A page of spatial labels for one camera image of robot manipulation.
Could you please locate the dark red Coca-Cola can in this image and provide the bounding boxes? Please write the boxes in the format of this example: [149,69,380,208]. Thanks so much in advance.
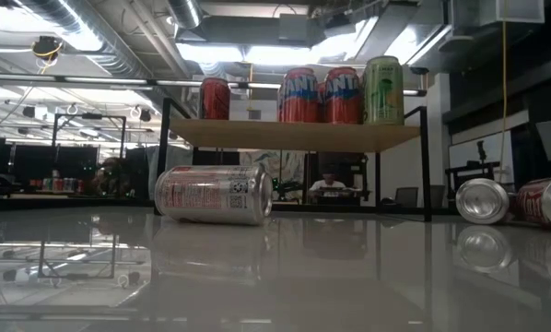
[198,77,232,121]

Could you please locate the green sparkling water can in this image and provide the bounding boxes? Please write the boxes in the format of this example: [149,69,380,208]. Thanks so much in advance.
[361,55,405,126]

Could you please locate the wooden shelf black metal legs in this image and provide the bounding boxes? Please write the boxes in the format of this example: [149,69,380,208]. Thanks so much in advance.
[153,96,432,223]

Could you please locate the person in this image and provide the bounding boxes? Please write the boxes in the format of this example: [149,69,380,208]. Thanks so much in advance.
[93,156,132,197]
[308,171,348,199]

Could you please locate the silver Diet Coke can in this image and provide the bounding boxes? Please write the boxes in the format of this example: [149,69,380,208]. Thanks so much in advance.
[154,164,275,227]

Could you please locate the black background workstation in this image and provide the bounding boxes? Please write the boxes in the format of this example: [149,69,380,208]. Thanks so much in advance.
[305,151,369,208]

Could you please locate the long linear ceiling light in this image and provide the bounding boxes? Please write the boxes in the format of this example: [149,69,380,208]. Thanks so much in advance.
[0,72,428,97]

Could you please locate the grey office chair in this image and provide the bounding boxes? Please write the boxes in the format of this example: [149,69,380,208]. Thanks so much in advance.
[393,185,420,208]
[429,184,448,209]

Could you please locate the white board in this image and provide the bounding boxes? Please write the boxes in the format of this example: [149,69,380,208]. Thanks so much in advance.
[448,130,516,185]

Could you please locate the black equipment stand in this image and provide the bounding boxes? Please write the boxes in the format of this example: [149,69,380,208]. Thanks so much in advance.
[444,140,501,199]

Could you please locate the dark red soda can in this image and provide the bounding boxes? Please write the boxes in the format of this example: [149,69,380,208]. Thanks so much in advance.
[454,177,519,226]

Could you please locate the distant soda cans cluster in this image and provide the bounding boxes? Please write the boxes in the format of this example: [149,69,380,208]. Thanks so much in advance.
[29,177,86,194]

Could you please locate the black round ceiling device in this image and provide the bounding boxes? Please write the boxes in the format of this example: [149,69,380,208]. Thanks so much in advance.
[30,35,64,61]

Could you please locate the white ceiling air unit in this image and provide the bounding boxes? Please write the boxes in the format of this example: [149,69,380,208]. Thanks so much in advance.
[450,0,546,29]

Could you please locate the colourful wall picture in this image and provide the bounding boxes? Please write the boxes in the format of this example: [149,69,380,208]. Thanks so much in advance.
[239,149,307,202]

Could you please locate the grey ceiling duct box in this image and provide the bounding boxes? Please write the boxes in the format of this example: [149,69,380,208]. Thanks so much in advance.
[178,12,325,47]

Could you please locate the short silver ventilation duct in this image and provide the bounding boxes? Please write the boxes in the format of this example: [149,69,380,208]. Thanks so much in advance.
[166,0,204,30]

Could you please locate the long silver ventilation duct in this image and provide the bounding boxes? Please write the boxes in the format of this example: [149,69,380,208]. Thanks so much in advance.
[17,0,155,80]

